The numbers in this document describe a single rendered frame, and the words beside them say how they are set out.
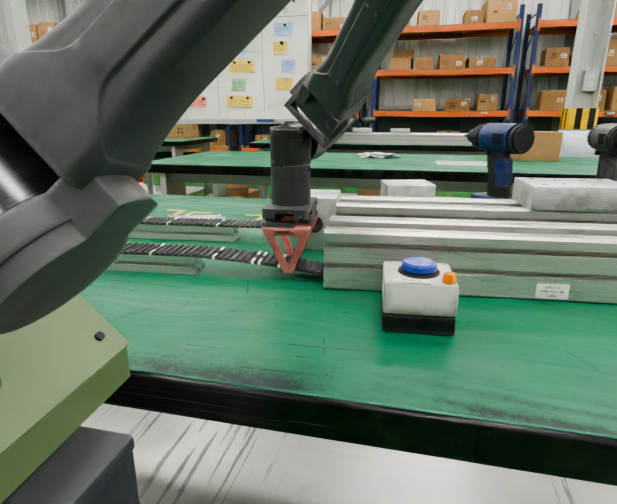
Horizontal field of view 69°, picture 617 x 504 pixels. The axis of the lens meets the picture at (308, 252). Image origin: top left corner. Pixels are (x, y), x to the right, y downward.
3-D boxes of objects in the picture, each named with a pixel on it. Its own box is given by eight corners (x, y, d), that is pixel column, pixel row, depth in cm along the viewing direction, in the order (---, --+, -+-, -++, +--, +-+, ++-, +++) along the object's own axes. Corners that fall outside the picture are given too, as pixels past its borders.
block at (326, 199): (283, 252, 80) (282, 199, 77) (295, 235, 92) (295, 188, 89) (334, 254, 79) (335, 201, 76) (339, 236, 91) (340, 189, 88)
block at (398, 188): (387, 232, 94) (390, 187, 91) (378, 220, 105) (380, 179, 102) (435, 232, 94) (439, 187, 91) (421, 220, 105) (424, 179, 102)
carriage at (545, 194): (528, 226, 75) (534, 185, 73) (509, 213, 85) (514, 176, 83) (633, 230, 72) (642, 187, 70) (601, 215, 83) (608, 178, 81)
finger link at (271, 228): (315, 263, 70) (316, 204, 67) (309, 279, 63) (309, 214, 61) (273, 261, 71) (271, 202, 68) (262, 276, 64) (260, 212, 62)
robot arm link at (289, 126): (263, 121, 60) (303, 121, 59) (281, 120, 67) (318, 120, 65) (264, 173, 62) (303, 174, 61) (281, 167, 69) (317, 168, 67)
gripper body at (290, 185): (317, 208, 70) (317, 160, 68) (307, 223, 61) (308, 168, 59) (276, 207, 71) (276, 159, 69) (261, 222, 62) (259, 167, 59)
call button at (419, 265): (401, 281, 51) (402, 265, 50) (399, 270, 55) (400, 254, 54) (438, 283, 50) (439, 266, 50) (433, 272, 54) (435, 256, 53)
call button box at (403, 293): (381, 332, 51) (384, 279, 49) (380, 298, 60) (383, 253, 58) (454, 336, 50) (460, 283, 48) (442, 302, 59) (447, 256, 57)
